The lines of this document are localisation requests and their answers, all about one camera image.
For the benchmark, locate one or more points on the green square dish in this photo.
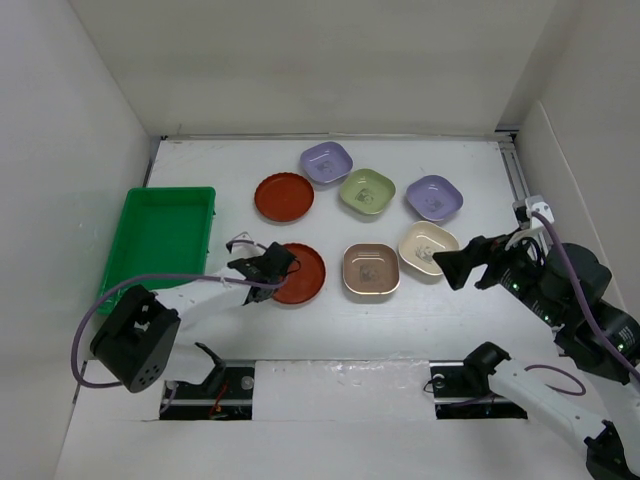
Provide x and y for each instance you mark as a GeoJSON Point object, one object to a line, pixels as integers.
{"type": "Point", "coordinates": [367, 191]}

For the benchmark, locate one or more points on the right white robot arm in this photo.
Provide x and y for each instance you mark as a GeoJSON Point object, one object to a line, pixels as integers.
{"type": "Point", "coordinates": [564, 288]}

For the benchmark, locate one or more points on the cream square dish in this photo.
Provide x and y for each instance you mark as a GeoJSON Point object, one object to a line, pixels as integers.
{"type": "Point", "coordinates": [421, 241]}

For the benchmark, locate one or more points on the brown square dish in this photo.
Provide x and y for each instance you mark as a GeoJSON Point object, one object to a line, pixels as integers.
{"type": "Point", "coordinates": [371, 269]}

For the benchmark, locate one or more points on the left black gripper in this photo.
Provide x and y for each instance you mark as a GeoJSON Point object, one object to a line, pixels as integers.
{"type": "Point", "coordinates": [251, 259]}

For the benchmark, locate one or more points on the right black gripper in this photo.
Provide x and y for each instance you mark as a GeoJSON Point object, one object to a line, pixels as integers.
{"type": "Point", "coordinates": [456, 264]}

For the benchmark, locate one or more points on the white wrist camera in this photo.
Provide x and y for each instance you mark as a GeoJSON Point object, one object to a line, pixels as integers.
{"type": "Point", "coordinates": [243, 238]}
{"type": "Point", "coordinates": [524, 210]}

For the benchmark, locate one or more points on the purple square dish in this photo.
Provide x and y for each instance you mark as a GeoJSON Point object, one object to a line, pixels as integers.
{"type": "Point", "coordinates": [434, 198]}
{"type": "Point", "coordinates": [326, 162]}

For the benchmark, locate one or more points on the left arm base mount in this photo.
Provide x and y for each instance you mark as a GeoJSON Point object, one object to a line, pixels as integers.
{"type": "Point", "coordinates": [226, 394]}

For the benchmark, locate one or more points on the right purple square dish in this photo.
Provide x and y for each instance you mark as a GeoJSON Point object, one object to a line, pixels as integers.
{"type": "Point", "coordinates": [434, 198]}

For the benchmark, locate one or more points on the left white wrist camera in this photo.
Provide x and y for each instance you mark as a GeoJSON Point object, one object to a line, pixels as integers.
{"type": "Point", "coordinates": [243, 238]}

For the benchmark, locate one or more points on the red round plate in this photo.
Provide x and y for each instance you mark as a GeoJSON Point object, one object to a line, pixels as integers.
{"type": "Point", "coordinates": [284, 197]}
{"type": "Point", "coordinates": [306, 277]}

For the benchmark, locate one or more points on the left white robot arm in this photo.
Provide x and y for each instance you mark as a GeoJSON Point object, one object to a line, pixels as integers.
{"type": "Point", "coordinates": [142, 340]}

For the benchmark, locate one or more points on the green plastic bin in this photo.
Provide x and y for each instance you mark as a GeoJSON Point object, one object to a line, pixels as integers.
{"type": "Point", "coordinates": [161, 230]}

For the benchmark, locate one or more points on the upper left purple square dish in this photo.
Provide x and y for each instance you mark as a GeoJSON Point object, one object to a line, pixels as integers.
{"type": "Point", "coordinates": [326, 162]}

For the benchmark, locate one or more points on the right aluminium frame rail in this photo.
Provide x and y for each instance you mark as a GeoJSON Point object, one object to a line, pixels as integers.
{"type": "Point", "coordinates": [527, 336]}

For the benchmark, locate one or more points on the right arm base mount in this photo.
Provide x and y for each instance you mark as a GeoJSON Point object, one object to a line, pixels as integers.
{"type": "Point", "coordinates": [456, 398]}

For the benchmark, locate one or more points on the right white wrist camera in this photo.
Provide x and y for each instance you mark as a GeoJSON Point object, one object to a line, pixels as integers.
{"type": "Point", "coordinates": [524, 210]}

